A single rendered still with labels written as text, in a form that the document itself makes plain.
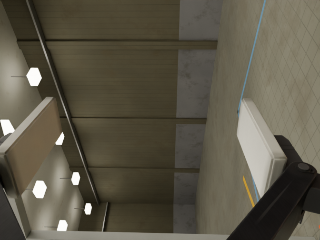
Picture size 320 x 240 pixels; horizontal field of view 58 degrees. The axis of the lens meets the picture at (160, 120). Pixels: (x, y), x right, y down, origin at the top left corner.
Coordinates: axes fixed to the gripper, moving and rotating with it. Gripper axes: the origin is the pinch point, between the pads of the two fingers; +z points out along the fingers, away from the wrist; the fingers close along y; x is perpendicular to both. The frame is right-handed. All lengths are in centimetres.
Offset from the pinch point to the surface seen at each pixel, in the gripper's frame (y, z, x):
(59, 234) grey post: -119, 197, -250
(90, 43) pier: -273, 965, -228
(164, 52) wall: -21, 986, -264
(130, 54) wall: -142, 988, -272
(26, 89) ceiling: -528, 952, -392
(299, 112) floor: 158, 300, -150
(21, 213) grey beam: -152, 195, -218
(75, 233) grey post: -102, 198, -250
